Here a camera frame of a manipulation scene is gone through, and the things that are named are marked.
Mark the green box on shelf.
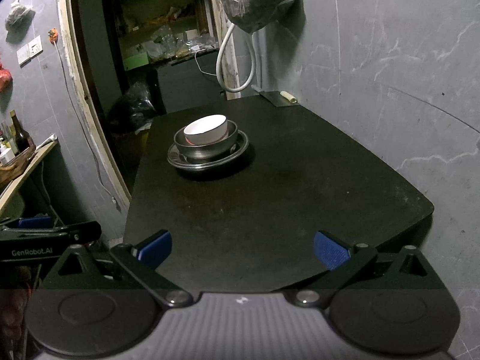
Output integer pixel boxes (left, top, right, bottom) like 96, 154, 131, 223
123, 52, 150, 71

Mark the wooden side shelf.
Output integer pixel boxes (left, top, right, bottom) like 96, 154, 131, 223
1, 134, 58, 217

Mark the red bag on wall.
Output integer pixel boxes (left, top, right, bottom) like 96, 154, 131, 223
0, 63, 12, 92

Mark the steel plate with blue sticker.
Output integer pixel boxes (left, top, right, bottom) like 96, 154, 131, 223
167, 131, 249, 172

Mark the white wall switch plate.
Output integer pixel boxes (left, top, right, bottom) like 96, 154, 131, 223
16, 36, 43, 66

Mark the white hose loop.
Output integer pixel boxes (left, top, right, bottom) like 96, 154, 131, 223
215, 22, 257, 93

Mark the white bowl red rim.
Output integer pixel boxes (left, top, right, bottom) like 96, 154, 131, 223
183, 114, 228, 146

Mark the dark glass bottle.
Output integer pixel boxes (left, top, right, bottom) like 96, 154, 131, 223
10, 110, 30, 153

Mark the steel bowl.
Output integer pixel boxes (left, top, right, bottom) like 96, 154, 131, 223
173, 119, 239, 161

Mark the cleaver with cream handle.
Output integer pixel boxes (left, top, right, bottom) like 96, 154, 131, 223
250, 85, 299, 107

